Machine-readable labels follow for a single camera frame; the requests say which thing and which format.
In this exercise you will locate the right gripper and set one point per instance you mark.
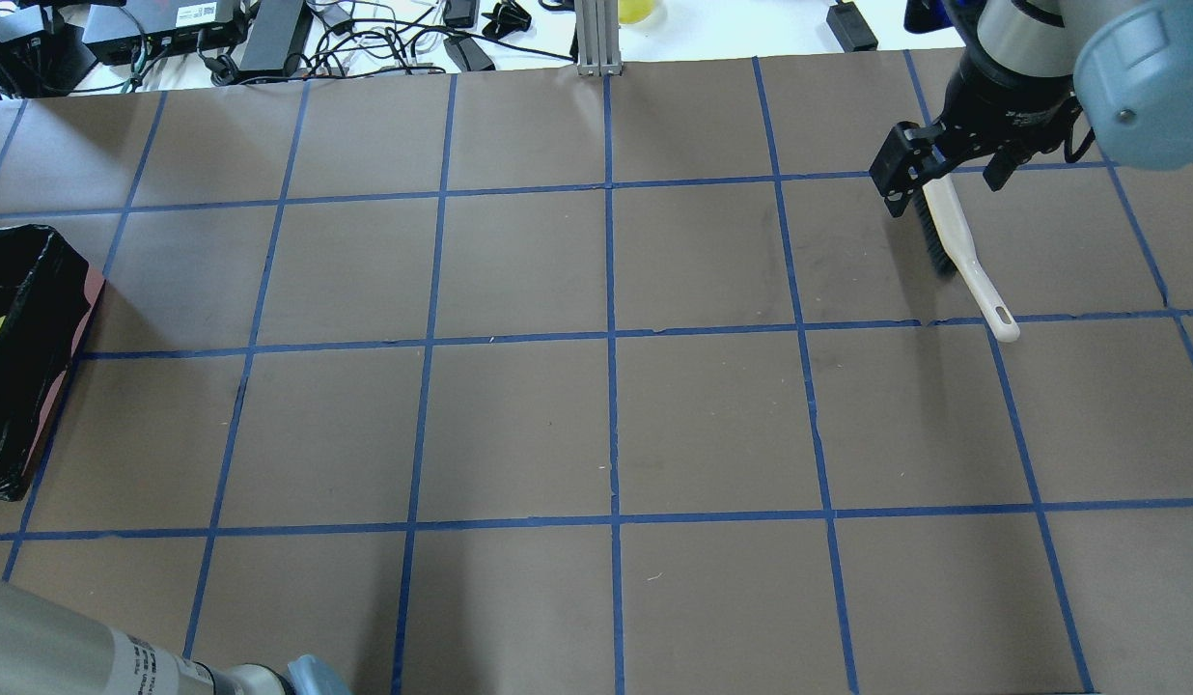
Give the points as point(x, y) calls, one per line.
point(1008, 99)

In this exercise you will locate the white hand brush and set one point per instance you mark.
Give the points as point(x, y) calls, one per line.
point(953, 238)

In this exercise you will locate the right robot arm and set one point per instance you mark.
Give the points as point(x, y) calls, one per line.
point(1131, 65)

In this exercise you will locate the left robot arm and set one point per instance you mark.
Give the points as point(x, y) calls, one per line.
point(47, 649)

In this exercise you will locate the black bag lined bin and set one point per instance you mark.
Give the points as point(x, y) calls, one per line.
point(48, 292)

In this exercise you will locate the black power brick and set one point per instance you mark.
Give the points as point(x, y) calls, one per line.
point(850, 28)

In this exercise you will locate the black power adapter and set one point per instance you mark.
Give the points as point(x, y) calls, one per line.
point(276, 40)

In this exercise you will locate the aluminium frame post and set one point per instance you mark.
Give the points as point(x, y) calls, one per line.
point(597, 32)

